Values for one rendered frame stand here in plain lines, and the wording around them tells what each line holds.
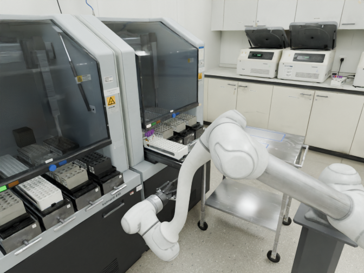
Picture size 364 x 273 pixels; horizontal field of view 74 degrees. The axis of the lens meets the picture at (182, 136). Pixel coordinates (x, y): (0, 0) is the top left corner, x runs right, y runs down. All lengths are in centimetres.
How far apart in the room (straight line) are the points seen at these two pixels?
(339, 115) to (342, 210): 251
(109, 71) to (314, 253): 136
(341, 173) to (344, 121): 229
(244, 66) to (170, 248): 296
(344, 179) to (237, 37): 348
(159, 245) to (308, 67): 283
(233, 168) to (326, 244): 78
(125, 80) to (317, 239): 125
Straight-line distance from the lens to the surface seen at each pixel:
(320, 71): 342
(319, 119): 352
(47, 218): 125
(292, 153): 166
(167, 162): 151
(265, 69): 356
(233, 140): 74
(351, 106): 345
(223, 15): 412
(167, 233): 112
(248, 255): 205
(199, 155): 96
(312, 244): 143
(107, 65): 132
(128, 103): 143
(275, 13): 381
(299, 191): 92
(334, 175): 123
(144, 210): 116
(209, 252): 202
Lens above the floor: 154
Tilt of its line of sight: 24 degrees down
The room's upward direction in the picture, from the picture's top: 1 degrees counter-clockwise
